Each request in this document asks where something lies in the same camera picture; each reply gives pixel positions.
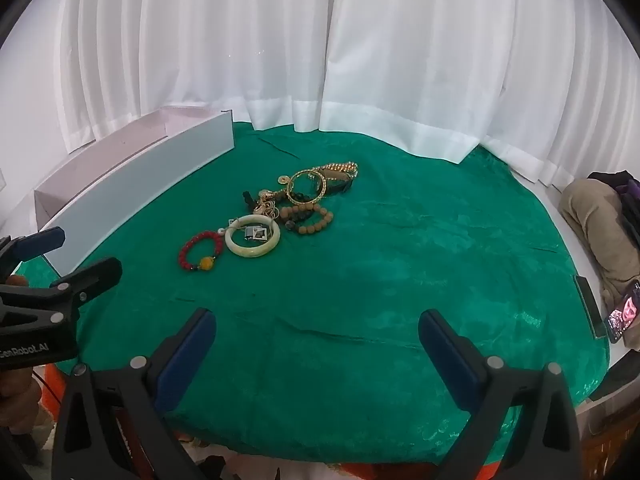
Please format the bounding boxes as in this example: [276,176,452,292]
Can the gold bangle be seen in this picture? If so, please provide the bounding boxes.
[287,170,328,206]

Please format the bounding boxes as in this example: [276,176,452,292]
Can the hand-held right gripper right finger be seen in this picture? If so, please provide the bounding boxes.
[417,309,583,480]

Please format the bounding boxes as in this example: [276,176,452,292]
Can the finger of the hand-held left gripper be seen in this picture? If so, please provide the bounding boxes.
[0,226,67,275]
[49,257,124,319]

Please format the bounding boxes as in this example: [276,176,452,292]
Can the pale jade bangle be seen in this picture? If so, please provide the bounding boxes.
[224,214,281,259]

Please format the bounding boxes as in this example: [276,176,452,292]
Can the long white cardboard box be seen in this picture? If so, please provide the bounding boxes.
[34,106,236,278]

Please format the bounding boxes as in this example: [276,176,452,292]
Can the gold chain necklace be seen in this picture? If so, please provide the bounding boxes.
[312,161,359,186]

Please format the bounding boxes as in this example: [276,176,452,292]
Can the smartphone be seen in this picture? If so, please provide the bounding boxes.
[606,280,640,345]

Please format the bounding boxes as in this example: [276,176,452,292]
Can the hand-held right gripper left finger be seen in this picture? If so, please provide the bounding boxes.
[50,307,218,480]

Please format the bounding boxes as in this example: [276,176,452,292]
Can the green velvet cloth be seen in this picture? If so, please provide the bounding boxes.
[20,121,613,466]

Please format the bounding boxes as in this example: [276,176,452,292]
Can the white curtain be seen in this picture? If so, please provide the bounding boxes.
[57,0,333,156]
[317,0,628,188]

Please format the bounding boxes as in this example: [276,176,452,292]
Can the red bead bracelet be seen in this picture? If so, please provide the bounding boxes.
[178,229,225,273]

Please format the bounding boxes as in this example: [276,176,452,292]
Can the orange cloth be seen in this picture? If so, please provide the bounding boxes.
[35,362,501,480]

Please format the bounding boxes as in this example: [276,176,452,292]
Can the person's left hand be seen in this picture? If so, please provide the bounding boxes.
[0,366,40,428]

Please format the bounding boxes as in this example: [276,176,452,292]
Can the dark purple bag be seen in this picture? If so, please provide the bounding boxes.
[587,170,640,241]

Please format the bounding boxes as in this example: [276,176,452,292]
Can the black bead bracelet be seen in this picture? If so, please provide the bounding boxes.
[286,190,321,226]

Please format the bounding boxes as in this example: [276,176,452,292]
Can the brown wooden bead bracelet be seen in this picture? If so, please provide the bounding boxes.
[280,204,335,236]

